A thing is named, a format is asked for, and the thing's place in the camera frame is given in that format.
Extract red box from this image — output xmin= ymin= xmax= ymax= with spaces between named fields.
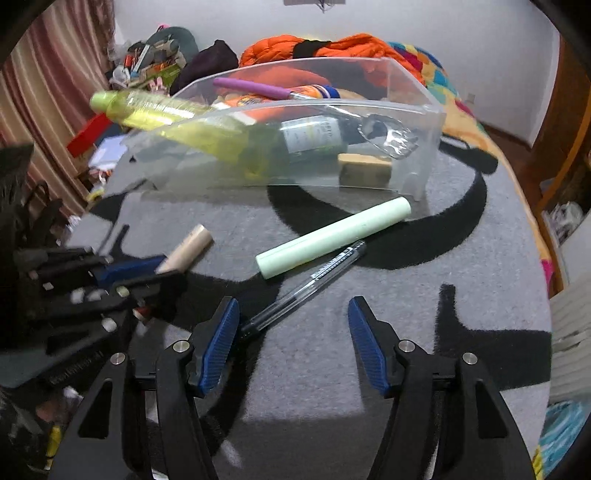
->
xmin=66 ymin=113 xmax=109 ymax=158

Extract wooden wardrobe shelves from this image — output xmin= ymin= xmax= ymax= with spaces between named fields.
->
xmin=538 ymin=115 xmax=591 ymax=245

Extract green storage box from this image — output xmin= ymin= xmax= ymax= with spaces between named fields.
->
xmin=134 ymin=62 xmax=183 ymax=86

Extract orange puffer jacket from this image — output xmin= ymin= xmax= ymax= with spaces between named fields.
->
xmin=239 ymin=33 xmax=426 ymax=86

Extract blue and white notebook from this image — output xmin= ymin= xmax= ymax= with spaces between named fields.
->
xmin=88 ymin=136 xmax=125 ymax=169

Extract clear plastic storage box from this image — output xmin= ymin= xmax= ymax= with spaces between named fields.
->
xmin=124 ymin=58 xmax=448 ymax=204

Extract striped curtain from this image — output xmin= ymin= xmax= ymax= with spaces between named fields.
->
xmin=0 ymin=0 xmax=116 ymax=217

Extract white suitcase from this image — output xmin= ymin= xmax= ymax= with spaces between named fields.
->
xmin=547 ymin=277 xmax=591 ymax=402

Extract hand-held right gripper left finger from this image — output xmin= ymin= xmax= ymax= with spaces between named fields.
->
xmin=48 ymin=295 xmax=242 ymax=480

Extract dark purple jacket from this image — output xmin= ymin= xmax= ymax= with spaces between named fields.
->
xmin=178 ymin=39 xmax=240 ymax=86

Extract beige cosmetic tube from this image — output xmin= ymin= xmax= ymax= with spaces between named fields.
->
xmin=154 ymin=224 xmax=214 ymax=275

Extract clear black pen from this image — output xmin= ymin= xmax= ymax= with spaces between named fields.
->
xmin=239 ymin=240 xmax=368 ymax=340

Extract brown soap block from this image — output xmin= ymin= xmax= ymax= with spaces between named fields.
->
xmin=337 ymin=154 xmax=393 ymax=188

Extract mint green tube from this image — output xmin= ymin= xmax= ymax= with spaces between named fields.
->
xmin=255 ymin=196 xmax=413 ymax=280

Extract tall yellow liquid bottle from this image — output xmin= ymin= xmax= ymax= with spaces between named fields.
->
xmin=90 ymin=90 xmax=278 ymax=178

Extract black cloth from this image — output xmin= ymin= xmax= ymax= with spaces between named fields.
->
xmin=293 ymin=39 xmax=331 ymax=60

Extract grey green neck pillow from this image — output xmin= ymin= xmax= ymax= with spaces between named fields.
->
xmin=152 ymin=26 xmax=199 ymax=54

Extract colourful patchwork blanket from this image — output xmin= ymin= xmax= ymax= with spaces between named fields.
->
xmin=385 ymin=41 xmax=490 ymax=139

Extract teal patterned cloth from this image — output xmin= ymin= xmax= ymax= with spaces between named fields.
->
xmin=536 ymin=399 xmax=583 ymax=476

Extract purple tube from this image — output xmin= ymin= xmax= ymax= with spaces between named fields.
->
xmin=213 ymin=77 xmax=310 ymax=101

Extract orange sunscreen tube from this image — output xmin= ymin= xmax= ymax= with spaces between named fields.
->
xmin=222 ymin=83 xmax=342 ymax=112

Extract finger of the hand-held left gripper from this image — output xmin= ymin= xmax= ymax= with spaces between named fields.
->
xmin=28 ymin=271 xmax=189 ymax=324
xmin=13 ymin=247 xmax=168 ymax=287

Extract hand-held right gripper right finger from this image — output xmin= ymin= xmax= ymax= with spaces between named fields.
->
xmin=347 ymin=295 xmax=532 ymax=480

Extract dark green glass bottle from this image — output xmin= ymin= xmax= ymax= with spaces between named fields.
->
xmin=252 ymin=115 xmax=370 ymax=162

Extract white plastic bag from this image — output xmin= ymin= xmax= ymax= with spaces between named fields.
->
xmin=547 ymin=200 xmax=585 ymax=245

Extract brown wooden door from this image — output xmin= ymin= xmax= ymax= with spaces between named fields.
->
xmin=531 ymin=37 xmax=583 ymax=148

